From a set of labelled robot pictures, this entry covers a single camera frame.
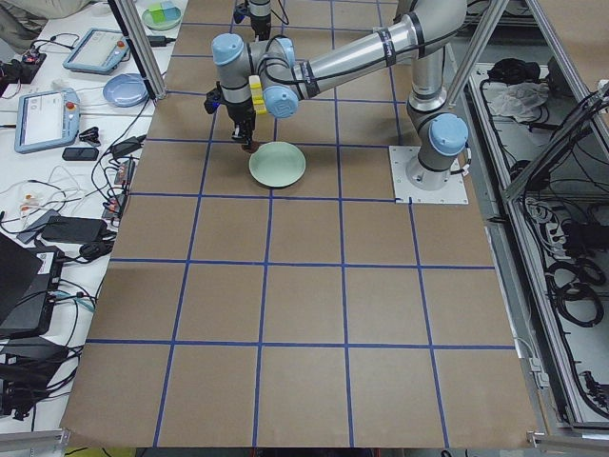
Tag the light green plate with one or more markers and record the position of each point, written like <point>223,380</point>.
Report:
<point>277,164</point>

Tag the black power adapter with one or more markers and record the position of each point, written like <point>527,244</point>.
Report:
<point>74,230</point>

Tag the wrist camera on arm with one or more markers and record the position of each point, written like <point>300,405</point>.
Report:
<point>241,12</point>

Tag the aluminium frame post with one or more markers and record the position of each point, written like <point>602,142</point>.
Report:
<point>130,24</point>

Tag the brown steamed bun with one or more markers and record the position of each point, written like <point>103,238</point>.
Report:
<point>250,148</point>

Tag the black phone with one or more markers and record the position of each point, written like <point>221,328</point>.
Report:
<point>80,154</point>

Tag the lower teach pendant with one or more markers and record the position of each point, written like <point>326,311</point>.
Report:
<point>47,120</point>

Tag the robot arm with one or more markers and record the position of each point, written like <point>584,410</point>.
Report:
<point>265,76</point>
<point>259,8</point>

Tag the blue plate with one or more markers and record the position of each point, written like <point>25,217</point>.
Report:
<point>125,90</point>

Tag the teach pendant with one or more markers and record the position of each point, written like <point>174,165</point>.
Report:
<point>99,51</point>
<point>47,120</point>

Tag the upper teach pendant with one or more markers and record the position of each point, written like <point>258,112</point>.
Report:
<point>99,51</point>

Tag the white crumpled cloth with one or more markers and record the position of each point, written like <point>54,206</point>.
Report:
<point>521,102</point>

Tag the green plate with blocks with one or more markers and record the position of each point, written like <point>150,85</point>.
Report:
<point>163,15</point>

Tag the black laptop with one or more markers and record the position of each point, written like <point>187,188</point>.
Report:
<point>29,276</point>

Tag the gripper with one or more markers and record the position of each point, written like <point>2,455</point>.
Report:
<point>260,24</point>
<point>237,112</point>

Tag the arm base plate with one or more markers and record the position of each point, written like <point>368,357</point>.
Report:
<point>413,184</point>

